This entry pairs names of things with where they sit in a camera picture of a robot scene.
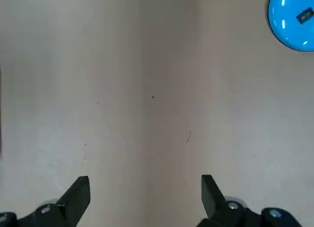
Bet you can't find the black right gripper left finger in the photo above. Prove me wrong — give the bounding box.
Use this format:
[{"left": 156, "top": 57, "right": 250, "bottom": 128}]
[{"left": 0, "top": 176, "right": 91, "bottom": 227}]

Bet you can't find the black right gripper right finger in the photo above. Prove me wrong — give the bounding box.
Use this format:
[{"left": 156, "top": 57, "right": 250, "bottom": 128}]
[{"left": 197, "top": 174, "right": 305, "bottom": 227}]

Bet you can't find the blue desk lamp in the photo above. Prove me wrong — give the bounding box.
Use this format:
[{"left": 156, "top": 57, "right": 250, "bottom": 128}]
[{"left": 266, "top": 0, "right": 314, "bottom": 52}]

